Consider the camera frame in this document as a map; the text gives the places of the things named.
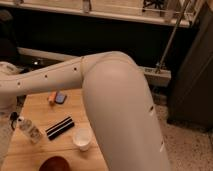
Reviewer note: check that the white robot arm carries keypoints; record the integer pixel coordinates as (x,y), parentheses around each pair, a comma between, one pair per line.
(117,101)

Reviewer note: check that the clear plastic bottle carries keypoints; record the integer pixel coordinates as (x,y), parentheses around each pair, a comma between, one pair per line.
(29,129)

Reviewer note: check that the blue rectangular eraser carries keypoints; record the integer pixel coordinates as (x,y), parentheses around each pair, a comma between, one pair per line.
(60,98)

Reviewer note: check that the black white striped block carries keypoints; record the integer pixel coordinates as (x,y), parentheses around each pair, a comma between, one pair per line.
(59,128)

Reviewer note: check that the white plastic cup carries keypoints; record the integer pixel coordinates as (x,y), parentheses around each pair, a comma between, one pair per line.
(82,138)

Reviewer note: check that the orange marker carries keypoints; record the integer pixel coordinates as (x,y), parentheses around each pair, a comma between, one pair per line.
(51,97)

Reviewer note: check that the red bowl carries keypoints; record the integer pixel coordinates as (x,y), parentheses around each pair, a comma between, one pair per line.
(55,163)

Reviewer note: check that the black tripod stand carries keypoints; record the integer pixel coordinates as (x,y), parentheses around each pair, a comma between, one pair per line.
(13,118)

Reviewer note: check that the metal pole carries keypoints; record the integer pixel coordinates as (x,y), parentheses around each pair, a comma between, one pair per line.
(178,21)

